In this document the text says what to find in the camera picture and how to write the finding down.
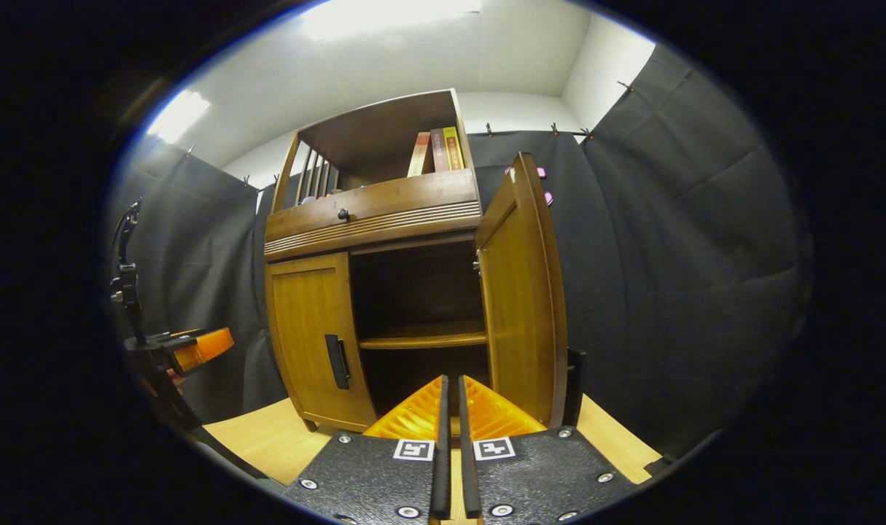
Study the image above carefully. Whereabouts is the small ceiling light panel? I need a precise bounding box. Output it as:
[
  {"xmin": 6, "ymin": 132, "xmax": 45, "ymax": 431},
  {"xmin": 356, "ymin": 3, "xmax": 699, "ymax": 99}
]
[{"xmin": 146, "ymin": 90, "xmax": 211, "ymax": 144}]

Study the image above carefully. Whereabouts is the wooden shoe cabinet door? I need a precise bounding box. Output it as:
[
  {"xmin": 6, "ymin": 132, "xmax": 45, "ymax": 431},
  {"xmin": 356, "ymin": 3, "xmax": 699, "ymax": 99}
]
[
  {"xmin": 475, "ymin": 152, "xmax": 569, "ymax": 429},
  {"xmin": 265, "ymin": 252, "xmax": 378, "ymax": 432}
]

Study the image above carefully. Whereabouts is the large ceiling light panel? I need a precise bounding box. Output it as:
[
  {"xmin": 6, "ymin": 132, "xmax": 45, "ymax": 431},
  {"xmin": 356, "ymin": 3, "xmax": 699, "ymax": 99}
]
[{"xmin": 300, "ymin": 0, "xmax": 482, "ymax": 41}]

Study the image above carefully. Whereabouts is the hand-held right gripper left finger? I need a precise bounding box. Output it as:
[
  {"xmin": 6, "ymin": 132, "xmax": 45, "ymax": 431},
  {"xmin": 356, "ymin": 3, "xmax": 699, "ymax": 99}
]
[{"xmin": 281, "ymin": 375, "xmax": 452, "ymax": 525}]

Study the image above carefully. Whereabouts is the wooden double-door shoe cabinet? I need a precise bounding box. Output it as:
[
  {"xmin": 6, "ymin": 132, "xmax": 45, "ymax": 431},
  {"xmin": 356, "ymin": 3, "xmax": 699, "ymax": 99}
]
[{"xmin": 263, "ymin": 88, "xmax": 569, "ymax": 435}]

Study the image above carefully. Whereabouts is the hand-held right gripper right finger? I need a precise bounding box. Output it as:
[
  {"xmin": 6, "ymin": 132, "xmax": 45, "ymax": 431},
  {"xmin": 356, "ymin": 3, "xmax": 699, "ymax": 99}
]
[{"xmin": 457, "ymin": 375, "xmax": 639, "ymax": 525}]

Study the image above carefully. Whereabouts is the black backdrop cloth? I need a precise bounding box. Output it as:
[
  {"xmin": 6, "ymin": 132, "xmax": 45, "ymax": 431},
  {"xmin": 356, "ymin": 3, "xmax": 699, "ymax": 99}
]
[{"xmin": 107, "ymin": 44, "xmax": 812, "ymax": 460}]

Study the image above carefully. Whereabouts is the tan red book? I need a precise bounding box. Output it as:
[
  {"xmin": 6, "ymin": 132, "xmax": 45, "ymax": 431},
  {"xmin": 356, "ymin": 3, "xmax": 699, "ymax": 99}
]
[{"xmin": 408, "ymin": 132, "xmax": 432, "ymax": 178}]

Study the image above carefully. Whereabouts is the black door handle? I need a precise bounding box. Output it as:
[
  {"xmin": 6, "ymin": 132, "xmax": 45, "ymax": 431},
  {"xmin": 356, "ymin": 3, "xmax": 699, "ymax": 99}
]
[
  {"xmin": 325, "ymin": 334, "xmax": 351, "ymax": 390},
  {"xmin": 563, "ymin": 349, "xmax": 588, "ymax": 427}
]

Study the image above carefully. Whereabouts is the black articulated stand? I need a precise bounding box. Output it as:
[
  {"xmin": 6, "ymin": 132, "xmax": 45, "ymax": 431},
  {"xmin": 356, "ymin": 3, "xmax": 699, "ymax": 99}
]
[{"xmin": 109, "ymin": 201, "xmax": 146, "ymax": 345}]

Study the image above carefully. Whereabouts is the yellow book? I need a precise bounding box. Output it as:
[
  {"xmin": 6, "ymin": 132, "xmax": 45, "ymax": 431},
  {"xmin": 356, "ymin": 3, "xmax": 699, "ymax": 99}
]
[{"xmin": 443, "ymin": 126, "xmax": 466, "ymax": 171}]

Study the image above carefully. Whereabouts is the wooden inner cabinet shelf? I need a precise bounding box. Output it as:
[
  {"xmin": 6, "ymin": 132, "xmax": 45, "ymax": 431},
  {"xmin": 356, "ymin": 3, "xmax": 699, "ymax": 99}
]
[{"xmin": 359, "ymin": 321, "xmax": 489, "ymax": 351}]

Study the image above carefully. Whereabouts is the wooden cabinet drawer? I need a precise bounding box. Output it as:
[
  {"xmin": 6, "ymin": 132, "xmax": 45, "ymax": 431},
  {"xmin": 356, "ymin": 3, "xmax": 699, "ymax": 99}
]
[{"xmin": 265, "ymin": 169, "xmax": 482, "ymax": 241}]

